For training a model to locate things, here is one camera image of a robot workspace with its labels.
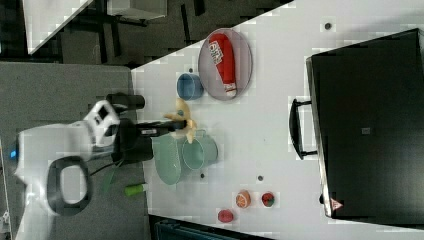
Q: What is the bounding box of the pink red fruit toy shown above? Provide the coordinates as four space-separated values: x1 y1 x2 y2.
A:
218 209 234 223

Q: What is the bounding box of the red strawberry toy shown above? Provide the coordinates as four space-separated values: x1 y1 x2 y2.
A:
261 192 275 207

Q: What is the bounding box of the green colander bowl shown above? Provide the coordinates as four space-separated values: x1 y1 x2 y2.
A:
152 134 190 185

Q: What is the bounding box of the red plush ketchup bottle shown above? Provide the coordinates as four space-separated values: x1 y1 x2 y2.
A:
208 33 237 97

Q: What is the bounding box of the yellow plush peeled banana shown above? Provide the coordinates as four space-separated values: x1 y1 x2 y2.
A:
164 98 197 144

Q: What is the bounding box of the light green mug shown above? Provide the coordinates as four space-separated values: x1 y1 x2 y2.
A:
182 129 218 170

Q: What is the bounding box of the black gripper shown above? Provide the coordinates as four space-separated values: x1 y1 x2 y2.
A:
113 118 187 164

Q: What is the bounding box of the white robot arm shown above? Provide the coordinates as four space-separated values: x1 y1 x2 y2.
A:
10 119 187 240

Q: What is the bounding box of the black toaster oven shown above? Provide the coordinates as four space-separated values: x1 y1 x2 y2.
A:
305 28 424 229

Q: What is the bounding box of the grey round plate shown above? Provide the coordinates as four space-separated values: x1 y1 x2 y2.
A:
198 28 252 101

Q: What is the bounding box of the black cylinder post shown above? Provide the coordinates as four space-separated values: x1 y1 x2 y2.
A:
106 93 145 112

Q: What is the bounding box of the orange slice toy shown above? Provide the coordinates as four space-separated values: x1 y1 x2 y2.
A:
236 190 251 208

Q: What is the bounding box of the green marker pen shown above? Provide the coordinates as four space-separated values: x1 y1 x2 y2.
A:
124 183 148 196

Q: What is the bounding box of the blue cup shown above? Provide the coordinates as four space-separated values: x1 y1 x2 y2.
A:
177 73 204 101

